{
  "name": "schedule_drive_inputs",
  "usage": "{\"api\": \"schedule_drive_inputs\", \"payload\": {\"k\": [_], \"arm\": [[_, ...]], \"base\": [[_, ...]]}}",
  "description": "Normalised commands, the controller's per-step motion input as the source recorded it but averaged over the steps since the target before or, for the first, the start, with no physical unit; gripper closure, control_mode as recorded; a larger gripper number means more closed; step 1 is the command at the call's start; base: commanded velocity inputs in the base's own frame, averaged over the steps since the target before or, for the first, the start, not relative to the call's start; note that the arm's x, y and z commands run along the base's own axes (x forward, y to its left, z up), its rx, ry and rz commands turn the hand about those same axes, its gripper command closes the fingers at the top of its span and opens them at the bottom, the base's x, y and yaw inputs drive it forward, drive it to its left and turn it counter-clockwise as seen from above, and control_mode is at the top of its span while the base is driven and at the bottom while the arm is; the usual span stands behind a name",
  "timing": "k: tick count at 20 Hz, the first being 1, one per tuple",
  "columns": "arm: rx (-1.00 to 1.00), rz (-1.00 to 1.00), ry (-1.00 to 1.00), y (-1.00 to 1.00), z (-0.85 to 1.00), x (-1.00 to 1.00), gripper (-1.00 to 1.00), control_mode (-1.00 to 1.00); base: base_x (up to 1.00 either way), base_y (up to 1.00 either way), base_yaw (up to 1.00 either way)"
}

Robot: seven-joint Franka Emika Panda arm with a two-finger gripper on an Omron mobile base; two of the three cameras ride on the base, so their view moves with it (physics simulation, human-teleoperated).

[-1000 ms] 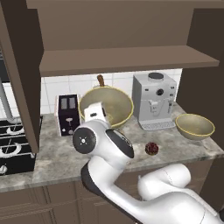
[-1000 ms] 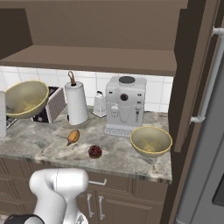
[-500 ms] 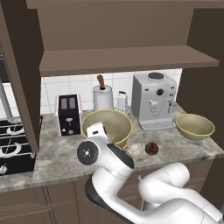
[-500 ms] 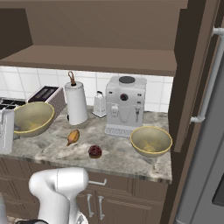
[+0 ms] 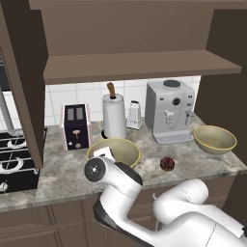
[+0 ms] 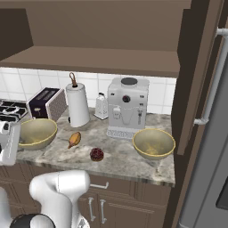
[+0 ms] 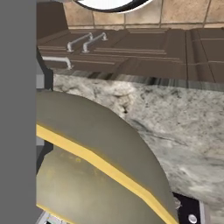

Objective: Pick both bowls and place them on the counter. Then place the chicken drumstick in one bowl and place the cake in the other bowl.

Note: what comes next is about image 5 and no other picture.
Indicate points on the olive bowl with yellow rim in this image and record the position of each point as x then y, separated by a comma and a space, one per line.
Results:
125, 152
214, 139

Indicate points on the white hob knob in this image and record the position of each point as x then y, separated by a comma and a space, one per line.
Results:
3, 186

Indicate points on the paper towel roll on holder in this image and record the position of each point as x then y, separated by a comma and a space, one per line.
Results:
114, 115

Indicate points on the black hob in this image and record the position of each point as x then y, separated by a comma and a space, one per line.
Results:
19, 160

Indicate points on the black and white toaster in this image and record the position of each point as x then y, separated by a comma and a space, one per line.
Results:
76, 127

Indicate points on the brown cupboard door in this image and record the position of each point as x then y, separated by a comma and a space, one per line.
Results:
225, 96
22, 74

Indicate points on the silver box grater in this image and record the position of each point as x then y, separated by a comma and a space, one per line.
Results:
134, 115

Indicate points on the dark red cake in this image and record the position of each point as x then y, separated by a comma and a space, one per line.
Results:
167, 164

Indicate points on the grey range hood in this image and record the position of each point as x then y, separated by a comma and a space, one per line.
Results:
5, 112

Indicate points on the grey coffee machine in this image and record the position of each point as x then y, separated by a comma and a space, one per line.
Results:
169, 109

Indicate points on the brown wall cupboard with shelf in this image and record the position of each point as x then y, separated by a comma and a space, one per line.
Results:
128, 35

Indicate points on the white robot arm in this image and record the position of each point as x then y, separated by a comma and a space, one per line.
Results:
122, 186

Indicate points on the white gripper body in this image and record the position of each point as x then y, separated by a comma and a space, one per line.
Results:
103, 152

